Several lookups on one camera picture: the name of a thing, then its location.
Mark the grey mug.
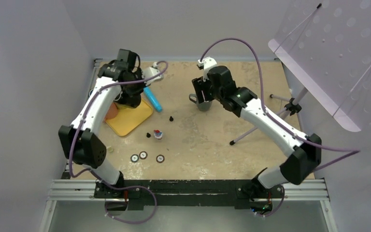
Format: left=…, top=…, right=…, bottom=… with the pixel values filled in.
left=188, top=94, right=212, bottom=112

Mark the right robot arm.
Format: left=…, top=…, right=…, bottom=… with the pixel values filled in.
left=192, top=65, right=322, bottom=197

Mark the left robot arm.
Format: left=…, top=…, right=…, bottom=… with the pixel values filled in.
left=58, top=49, right=145, bottom=198

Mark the pink mug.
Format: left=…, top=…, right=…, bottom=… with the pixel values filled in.
left=104, top=102, right=118, bottom=120

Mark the yellow tray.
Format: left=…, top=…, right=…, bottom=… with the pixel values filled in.
left=105, top=99, right=154, bottom=137

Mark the blue plastic tube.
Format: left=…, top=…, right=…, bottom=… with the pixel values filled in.
left=143, top=87, right=163, bottom=113

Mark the right round token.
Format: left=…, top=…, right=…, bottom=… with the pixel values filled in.
left=156, top=155, right=165, bottom=163

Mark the black base bar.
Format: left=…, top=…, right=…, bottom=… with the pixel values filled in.
left=94, top=179, right=283, bottom=210

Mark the translucent perforated panel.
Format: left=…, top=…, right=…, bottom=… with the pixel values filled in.
left=268, top=0, right=371, bottom=132

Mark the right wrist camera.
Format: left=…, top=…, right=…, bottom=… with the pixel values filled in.
left=197, top=57, right=218, bottom=81

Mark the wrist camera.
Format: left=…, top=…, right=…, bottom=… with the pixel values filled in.
left=142, top=62, right=164, bottom=86
left=197, top=57, right=218, bottom=81

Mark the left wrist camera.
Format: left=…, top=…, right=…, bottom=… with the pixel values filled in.
left=142, top=62, right=164, bottom=86

